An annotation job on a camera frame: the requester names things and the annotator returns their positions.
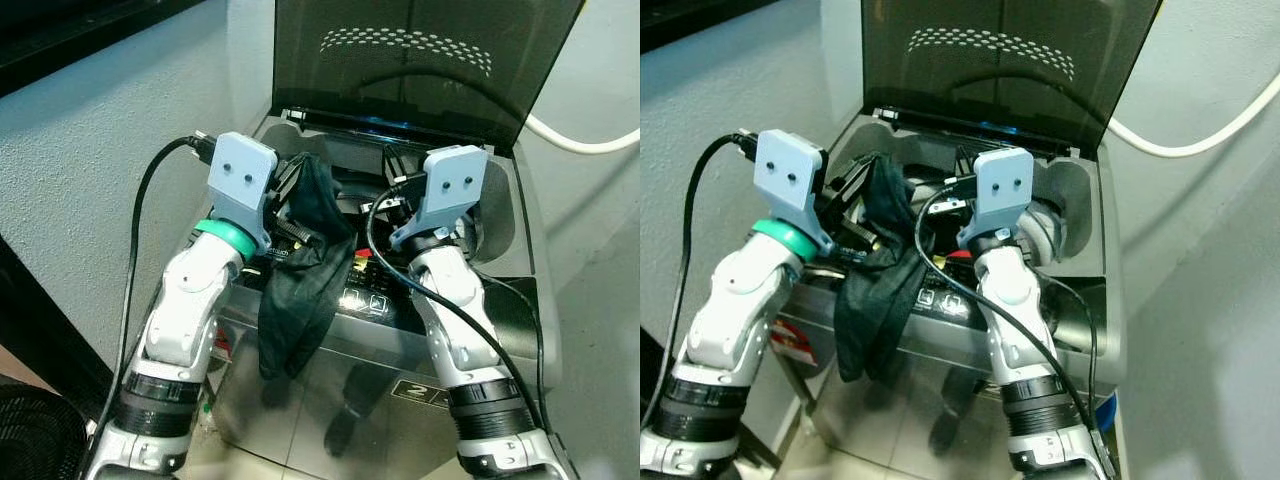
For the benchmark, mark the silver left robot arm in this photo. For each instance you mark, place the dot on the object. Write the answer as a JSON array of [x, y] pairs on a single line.
[[735, 320], [185, 310]]

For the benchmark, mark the silver top-load washing machine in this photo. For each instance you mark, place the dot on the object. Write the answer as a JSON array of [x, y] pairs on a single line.
[[900, 420], [300, 420]]

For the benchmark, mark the black floor fan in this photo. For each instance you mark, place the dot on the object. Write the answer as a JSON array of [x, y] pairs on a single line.
[[40, 440]]

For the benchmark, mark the black garment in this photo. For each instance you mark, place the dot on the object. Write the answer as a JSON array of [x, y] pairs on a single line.
[[875, 310], [300, 300]]

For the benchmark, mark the dark tinted washer lid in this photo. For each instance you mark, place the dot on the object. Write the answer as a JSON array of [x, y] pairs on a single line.
[[420, 90], [1000, 90]]

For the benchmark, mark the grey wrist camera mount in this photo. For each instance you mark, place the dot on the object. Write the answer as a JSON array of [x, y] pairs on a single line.
[[240, 175], [785, 175], [450, 185], [1003, 190]]

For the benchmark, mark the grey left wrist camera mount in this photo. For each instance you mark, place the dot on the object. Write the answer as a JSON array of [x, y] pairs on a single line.
[[785, 175], [240, 175]]

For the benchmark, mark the black window ledge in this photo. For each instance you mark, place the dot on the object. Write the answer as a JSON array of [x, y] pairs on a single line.
[[670, 20], [50, 45]]

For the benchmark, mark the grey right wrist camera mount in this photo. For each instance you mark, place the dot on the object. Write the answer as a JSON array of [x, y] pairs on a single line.
[[1003, 190], [450, 185]]

